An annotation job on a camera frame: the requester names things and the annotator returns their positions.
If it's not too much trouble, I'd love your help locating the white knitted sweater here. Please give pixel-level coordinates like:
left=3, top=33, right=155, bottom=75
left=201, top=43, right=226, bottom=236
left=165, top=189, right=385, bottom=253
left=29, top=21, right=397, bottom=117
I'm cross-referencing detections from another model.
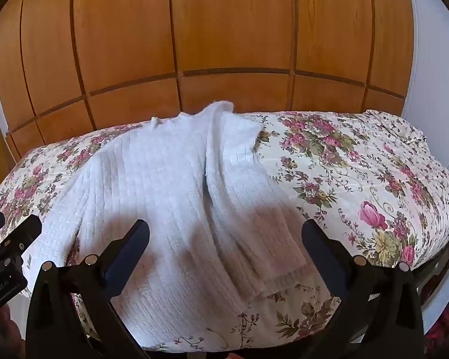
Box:
left=26, top=101, right=310, bottom=347

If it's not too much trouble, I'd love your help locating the floral quilted bedspread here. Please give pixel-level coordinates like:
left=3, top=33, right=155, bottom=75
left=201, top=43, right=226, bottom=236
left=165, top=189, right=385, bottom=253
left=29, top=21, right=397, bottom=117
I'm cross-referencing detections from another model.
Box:
left=0, top=110, right=449, bottom=352

